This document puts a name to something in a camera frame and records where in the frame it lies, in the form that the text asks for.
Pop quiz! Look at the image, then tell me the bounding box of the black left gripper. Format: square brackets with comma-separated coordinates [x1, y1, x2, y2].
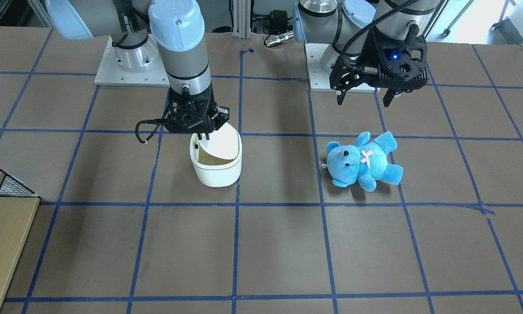
[329, 26, 429, 108]

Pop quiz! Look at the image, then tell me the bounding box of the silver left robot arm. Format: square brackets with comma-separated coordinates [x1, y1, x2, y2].
[293, 0, 441, 107]

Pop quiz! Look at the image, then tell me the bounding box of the blue plush teddy bear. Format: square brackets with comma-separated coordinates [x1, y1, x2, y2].
[323, 131, 404, 191]

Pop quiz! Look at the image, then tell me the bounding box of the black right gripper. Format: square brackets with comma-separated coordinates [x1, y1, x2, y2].
[165, 86, 230, 151]

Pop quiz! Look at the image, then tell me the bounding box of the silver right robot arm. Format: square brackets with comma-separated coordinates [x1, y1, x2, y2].
[45, 0, 230, 143]

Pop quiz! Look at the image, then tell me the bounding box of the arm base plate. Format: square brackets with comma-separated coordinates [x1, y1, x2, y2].
[304, 43, 380, 93]
[94, 34, 170, 87]

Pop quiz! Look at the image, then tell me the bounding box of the white trash can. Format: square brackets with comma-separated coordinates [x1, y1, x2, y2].
[189, 123, 242, 188]

